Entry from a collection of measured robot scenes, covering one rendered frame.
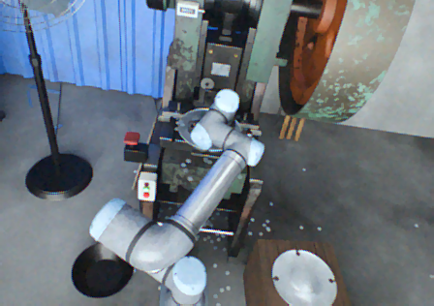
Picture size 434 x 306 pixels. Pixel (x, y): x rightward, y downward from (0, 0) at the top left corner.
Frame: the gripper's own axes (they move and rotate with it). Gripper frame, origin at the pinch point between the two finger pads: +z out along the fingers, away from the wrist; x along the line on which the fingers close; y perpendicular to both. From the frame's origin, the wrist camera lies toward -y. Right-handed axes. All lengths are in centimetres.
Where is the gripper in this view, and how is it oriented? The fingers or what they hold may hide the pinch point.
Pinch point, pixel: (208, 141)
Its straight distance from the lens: 142.2
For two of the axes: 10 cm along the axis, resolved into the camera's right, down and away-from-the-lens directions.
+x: 0.6, -9.2, 3.9
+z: -1.3, 3.8, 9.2
